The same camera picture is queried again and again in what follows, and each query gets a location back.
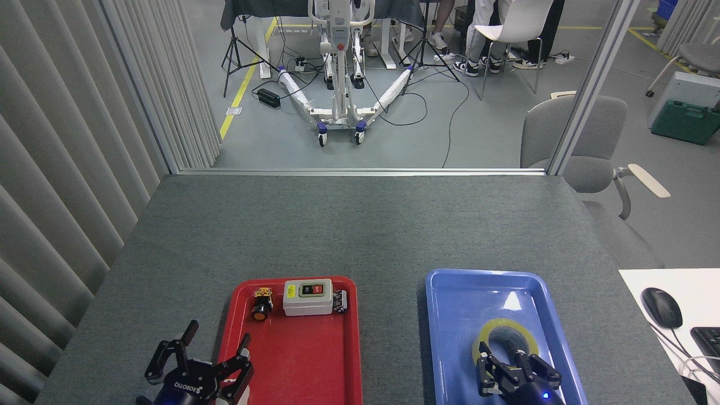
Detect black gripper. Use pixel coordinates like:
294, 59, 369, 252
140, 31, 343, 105
476, 341, 565, 405
145, 320, 254, 405

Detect yellow tape roll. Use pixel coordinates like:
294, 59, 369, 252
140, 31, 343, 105
471, 318, 539, 375

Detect black orange push button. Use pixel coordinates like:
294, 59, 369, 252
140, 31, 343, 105
251, 287, 274, 322

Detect red plastic tray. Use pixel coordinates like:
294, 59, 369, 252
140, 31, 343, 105
217, 276, 363, 405

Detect blue plastic tray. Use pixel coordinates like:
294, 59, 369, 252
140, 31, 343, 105
425, 268, 588, 405

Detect black computer mouse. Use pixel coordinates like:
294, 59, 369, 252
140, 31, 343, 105
641, 287, 683, 330

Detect black keyboard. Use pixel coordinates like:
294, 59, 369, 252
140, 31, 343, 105
690, 327, 720, 375

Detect white side table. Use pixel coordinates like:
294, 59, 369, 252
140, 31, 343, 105
619, 268, 720, 389

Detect grey office chair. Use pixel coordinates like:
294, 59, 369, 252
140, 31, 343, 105
520, 94, 671, 220

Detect grey vertical blinds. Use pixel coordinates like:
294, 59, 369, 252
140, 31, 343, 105
0, 0, 221, 405

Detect white wheeled stand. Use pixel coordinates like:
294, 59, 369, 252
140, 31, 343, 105
277, 0, 414, 147

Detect green plastic case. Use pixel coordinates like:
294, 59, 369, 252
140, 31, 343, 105
651, 100, 720, 146

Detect black tripod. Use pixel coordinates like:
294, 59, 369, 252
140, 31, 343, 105
221, 17, 279, 97
399, 0, 460, 96

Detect grey metal box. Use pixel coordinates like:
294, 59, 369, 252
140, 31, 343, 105
647, 71, 720, 129

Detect person in dark trousers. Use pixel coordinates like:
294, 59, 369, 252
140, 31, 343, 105
512, 0, 566, 70

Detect person in light trousers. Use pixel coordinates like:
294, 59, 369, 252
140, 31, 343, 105
453, 0, 507, 78

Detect white plastic chair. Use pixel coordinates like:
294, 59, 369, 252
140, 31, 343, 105
466, 0, 555, 102

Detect grey chair with white legs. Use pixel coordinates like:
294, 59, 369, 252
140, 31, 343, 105
646, 43, 720, 97

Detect grey switch box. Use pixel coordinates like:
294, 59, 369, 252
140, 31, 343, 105
282, 279, 334, 317

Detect black mouse cable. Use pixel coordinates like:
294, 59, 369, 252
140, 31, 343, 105
652, 326, 720, 375

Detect silver frame rail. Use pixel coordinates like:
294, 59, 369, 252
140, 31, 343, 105
179, 168, 546, 177

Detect black floor cable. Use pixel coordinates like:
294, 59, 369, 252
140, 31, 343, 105
442, 79, 470, 168

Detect silver frame post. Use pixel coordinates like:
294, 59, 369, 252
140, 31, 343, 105
547, 0, 642, 176

